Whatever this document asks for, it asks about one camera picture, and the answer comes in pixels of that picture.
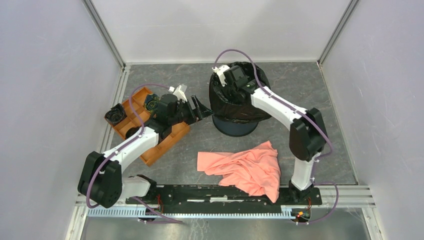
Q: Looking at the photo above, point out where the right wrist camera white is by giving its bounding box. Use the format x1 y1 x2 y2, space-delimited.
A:
212 64 230 87

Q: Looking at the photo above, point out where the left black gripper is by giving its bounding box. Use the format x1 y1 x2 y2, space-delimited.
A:
169 95 215 126

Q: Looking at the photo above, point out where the pink cloth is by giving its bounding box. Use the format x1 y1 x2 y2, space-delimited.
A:
197 141 281 204

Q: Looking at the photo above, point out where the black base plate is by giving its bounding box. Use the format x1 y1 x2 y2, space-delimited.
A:
140 184 323 214

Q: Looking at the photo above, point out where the aluminium slotted rail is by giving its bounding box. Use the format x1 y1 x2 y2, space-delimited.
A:
87 205 295 220

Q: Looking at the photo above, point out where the black trash bag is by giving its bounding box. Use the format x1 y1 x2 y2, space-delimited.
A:
209 61 271 124
104 103 127 126

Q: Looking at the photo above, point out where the rolled black trash bag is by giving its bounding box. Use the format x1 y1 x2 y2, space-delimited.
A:
104 103 127 126

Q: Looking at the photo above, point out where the dark blue trash bin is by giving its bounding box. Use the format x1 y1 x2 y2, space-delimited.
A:
212 115 259 137

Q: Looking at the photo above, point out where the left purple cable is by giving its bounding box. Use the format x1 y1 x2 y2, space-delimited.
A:
86 83 185 224

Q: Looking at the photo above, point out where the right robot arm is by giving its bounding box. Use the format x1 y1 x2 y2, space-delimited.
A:
214 65 329 204

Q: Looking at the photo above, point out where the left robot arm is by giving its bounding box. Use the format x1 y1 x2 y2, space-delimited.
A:
77 94 213 209

